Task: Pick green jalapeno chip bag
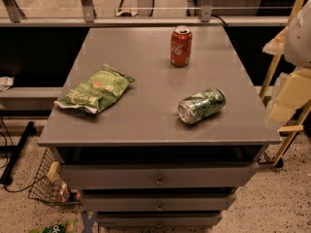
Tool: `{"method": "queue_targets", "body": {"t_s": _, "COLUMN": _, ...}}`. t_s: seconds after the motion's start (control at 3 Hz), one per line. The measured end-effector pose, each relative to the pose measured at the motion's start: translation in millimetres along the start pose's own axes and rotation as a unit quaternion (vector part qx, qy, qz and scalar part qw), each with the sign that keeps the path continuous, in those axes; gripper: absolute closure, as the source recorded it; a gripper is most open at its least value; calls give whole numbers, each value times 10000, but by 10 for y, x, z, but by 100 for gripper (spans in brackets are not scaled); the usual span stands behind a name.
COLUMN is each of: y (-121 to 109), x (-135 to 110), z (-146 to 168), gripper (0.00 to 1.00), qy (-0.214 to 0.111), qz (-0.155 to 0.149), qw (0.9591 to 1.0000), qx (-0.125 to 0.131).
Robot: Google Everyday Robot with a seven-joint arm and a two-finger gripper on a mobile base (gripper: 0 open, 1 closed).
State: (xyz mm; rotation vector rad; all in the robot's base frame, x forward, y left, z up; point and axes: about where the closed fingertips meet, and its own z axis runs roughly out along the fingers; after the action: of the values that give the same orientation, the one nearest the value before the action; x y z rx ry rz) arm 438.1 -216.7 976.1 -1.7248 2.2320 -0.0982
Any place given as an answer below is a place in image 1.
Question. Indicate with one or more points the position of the grey drawer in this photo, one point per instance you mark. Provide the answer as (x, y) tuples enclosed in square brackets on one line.
[(157, 176), (157, 202), (156, 220)]

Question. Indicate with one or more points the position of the middle grey drawer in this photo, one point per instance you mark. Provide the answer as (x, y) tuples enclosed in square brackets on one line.
[(157, 202)]

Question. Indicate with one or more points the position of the wire basket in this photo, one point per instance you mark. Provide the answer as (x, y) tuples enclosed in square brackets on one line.
[(49, 188)]

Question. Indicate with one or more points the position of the green jalapeno chip bag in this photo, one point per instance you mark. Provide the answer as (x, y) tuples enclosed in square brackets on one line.
[(98, 93)]

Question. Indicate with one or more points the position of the top grey drawer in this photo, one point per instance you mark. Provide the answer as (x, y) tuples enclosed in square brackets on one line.
[(157, 176)]

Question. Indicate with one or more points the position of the red cola can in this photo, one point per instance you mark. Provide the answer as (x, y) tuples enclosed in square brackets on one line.
[(180, 46)]

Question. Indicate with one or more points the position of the green bag on floor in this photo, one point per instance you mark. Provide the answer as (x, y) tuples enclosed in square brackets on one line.
[(64, 227)]

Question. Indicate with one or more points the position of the black stand leg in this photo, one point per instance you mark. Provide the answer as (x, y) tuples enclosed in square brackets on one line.
[(13, 153)]

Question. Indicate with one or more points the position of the green soda can lying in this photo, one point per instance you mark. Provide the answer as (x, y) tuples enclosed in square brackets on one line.
[(201, 105)]

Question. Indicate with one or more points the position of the grey drawer cabinet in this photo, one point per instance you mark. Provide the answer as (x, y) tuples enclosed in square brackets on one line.
[(144, 127)]

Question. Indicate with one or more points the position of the metal glass railing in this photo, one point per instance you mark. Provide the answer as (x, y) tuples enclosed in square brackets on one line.
[(101, 13)]

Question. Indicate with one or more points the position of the yellow foam block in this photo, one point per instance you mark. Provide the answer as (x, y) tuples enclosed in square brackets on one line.
[(291, 92)]

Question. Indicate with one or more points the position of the bottom grey drawer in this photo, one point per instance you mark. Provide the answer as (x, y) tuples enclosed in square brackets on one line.
[(156, 220)]

